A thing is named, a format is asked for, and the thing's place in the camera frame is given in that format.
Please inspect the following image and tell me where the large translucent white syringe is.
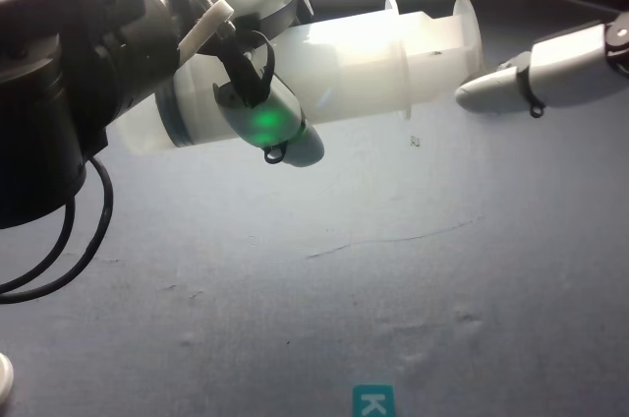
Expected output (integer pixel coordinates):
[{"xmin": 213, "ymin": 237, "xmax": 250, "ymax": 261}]
[{"xmin": 115, "ymin": 0, "xmax": 486, "ymax": 157}]

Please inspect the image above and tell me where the grey table cloth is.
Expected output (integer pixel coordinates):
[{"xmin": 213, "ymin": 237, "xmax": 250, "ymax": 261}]
[{"xmin": 0, "ymin": 0, "xmax": 629, "ymax": 417}]

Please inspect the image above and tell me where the teal block with letter K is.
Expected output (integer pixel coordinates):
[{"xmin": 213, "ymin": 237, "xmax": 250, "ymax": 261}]
[{"xmin": 352, "ymin": 384, "xmax": 396, "ymax": 417}]

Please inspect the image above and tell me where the yellow and white disc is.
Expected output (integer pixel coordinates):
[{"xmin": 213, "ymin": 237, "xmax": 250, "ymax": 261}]
[{"xmin": 0, "ymin": 351, "xmax": 15, "ymax": 406}]

